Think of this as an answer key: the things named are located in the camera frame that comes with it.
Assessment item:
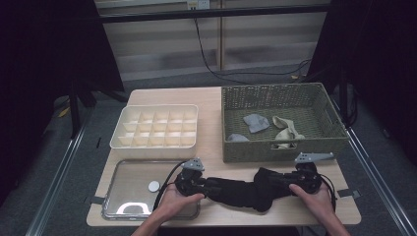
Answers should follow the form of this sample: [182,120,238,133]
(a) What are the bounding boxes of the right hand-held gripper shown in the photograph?
[287,151,335,196]

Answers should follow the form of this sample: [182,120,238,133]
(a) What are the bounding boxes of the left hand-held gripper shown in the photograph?
[173,157,211,199]

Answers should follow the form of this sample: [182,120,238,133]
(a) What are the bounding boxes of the black sock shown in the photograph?
[205,166,293,213]

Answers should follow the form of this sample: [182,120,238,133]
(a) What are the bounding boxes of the white compartment storage box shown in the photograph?
[109,103,200,160]

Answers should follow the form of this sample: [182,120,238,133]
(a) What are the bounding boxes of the clear plastic lid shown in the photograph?
[101,158,202,221]

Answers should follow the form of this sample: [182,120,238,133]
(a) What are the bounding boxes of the green woven basket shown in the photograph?
[220,82,349,164]

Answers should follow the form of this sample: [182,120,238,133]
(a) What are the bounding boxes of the person's left hand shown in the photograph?
[156,183,206,224]

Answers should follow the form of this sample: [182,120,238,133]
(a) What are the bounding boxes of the person's right hand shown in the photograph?
[288,183,337,224]

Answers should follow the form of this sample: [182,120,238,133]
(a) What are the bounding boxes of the black tape piece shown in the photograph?
[84,195,106,206]
[337,189,362,200]

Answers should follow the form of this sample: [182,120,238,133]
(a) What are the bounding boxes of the black metal stand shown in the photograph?
[338,70,358,127]
[67,77,131,141]

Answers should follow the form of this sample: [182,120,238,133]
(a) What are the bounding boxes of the black curtain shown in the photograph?
[306,0,417,165]
[0,0,126,201]

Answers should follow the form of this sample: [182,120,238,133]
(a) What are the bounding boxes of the black horizontal bar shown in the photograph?
[97,3,332,24]

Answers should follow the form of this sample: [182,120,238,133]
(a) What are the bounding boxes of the right hand-held gripper cable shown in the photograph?
[319,173,338,210]

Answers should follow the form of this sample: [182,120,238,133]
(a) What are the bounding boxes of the aluminium floor rail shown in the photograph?
[345,126,417,236]
[25,124,89,236]

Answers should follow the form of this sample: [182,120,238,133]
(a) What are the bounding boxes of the black floor cable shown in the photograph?
[215,58,313,82]

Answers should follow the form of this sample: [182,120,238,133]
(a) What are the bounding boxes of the black wall cable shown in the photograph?
[194,18,255,86]

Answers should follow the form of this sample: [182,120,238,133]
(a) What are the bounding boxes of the white wall socket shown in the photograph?
[186,0,210,10]

